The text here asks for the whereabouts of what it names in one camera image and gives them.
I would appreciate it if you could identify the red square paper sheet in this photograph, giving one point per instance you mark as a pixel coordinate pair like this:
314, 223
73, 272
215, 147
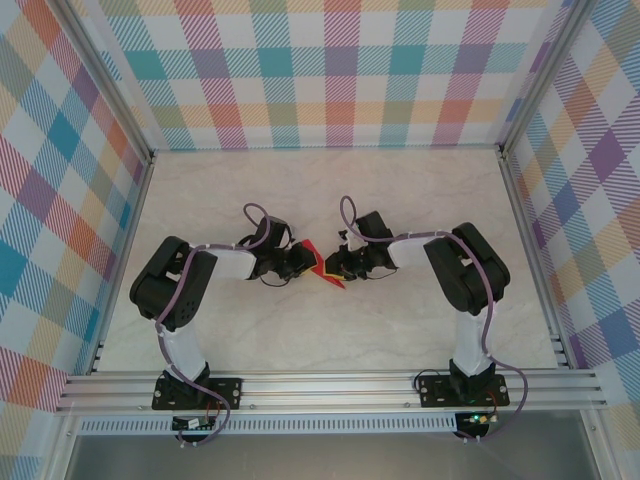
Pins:
334, 284

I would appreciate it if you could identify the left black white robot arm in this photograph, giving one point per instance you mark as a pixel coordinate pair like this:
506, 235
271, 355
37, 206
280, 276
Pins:
185, 345

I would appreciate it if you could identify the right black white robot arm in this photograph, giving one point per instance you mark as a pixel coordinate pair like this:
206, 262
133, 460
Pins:
475, 280

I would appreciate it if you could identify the grey metal sheet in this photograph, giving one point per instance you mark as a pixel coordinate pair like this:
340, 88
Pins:
325, 457

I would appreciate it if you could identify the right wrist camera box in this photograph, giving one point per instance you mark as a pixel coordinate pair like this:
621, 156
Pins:
350, 243

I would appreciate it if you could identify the long aluminium mounting rail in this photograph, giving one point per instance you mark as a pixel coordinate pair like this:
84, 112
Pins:
325, 392

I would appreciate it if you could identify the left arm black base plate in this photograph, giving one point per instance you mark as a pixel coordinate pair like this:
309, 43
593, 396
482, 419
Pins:
227, 392

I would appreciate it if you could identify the aluminium table edge rail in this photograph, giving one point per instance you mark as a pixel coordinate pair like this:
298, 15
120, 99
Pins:
127, 240
530, 240

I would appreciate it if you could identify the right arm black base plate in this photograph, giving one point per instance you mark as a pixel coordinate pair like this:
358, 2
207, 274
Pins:
437, 392

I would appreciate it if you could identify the aluminium frame post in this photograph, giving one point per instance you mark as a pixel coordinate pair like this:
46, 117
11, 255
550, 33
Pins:
107, 85
547, 75

